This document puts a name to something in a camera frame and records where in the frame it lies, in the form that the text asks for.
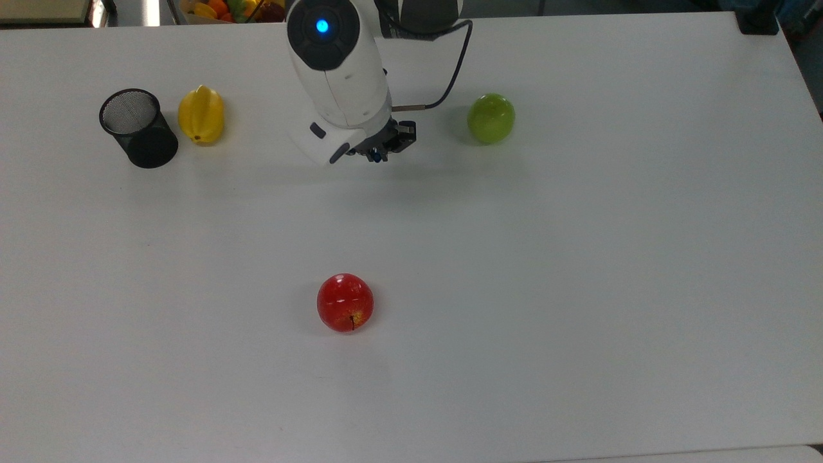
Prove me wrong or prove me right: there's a green toy apple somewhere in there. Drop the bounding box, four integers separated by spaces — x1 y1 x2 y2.
466 93 516 145

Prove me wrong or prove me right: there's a beige flat board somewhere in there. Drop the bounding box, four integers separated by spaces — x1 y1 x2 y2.
0 0 92 24

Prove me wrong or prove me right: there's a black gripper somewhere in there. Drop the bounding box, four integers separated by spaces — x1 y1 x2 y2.
351 120 418 163

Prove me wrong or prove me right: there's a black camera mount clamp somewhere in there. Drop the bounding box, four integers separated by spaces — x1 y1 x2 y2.
733 0 784 36

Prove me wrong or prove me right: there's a yellow toy starfruit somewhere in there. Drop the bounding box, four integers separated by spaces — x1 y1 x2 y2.
177 84 226 144

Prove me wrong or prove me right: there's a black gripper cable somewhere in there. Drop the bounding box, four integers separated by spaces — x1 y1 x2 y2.
391 19 475 113

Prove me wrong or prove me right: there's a black mesh pen cup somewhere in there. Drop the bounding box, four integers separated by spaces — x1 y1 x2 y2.
99 88 180 170

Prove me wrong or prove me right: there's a bowl of toy fruit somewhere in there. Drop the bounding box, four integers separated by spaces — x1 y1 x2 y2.
167 0 290 24

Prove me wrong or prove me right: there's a red toy apple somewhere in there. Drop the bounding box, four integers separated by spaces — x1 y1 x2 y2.
316 273 375 333

